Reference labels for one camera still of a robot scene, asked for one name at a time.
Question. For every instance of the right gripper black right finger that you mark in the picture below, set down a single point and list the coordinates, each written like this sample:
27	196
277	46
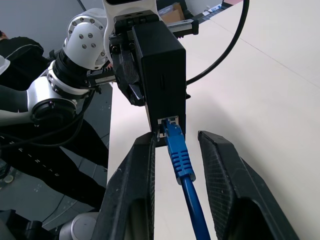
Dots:
235	185

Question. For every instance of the person in black clothes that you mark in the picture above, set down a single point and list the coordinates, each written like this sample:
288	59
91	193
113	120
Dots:
22	60

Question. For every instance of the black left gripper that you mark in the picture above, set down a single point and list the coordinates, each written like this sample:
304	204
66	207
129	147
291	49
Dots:
123	27

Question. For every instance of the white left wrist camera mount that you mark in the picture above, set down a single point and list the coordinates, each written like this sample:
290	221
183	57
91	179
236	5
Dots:
130	6

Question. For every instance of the brown cardboard box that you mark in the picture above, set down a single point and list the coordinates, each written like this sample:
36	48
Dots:
172	13

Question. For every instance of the ribbed black finger of the left gripper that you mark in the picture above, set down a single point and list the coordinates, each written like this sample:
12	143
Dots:
187	96

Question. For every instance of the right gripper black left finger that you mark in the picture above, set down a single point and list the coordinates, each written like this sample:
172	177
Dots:
125	190

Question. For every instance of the small black box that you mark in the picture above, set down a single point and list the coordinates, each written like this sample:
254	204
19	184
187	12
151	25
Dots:
160	62

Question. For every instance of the black equipment base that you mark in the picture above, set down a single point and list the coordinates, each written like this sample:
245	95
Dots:
17	226

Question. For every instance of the silver robot body part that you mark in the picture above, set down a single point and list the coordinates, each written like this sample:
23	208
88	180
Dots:
77	226

